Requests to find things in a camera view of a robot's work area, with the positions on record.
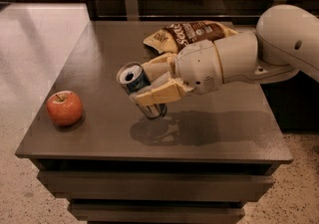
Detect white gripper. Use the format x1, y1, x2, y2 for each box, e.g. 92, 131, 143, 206
133, 40, 222, 107

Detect blue silver redbull can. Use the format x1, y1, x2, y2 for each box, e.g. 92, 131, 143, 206
117, 62, 167, 119

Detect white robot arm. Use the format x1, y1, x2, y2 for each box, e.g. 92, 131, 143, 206
131, 5, 319, 107

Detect brown yellow chips bag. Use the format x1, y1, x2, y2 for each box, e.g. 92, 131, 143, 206
144, 20, 237, 55

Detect grey drawer cabinet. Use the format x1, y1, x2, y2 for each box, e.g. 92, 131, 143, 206
17, 22, 292, 210

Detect red apple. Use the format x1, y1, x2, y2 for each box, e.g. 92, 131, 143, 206
46, 91, 83, 126

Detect upper grey drawer front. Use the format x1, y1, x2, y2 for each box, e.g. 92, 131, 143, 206
38, 171, 273, 202

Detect grey drawer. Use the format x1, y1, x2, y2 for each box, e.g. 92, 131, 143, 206
38, 171, 273, 202
69, 204, 244, 224

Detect lower grey drawer front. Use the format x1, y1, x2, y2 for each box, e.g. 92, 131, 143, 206
69, 204, 244, 224

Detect left metal bracket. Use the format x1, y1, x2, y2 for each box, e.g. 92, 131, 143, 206
125, 0, 140, 21

